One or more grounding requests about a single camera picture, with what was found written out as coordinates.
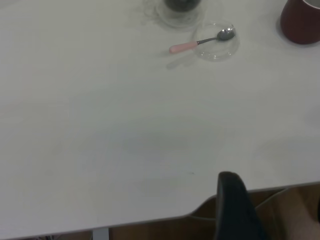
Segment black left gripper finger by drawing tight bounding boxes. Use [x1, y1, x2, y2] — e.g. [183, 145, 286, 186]
[213, 171, 266, 240]

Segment pink-handled metal spoon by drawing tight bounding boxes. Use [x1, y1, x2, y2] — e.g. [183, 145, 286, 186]
[169, 26, 236, 54]

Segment red ceramic mug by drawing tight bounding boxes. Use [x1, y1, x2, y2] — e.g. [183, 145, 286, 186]
[279, 0, 320, 45]

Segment clear round glass lid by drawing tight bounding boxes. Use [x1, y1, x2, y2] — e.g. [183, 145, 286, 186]
[191, 21, 241, 62]

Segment clear double-walled glass cup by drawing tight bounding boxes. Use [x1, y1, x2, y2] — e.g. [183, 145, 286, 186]
[142, 0, 208, 28]

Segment dark coffee beans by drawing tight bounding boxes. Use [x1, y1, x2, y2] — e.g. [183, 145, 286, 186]
[163, 0, 201, 13]

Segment grey table leg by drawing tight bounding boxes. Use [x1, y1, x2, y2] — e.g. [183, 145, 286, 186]
[91, 226, 110, 240]

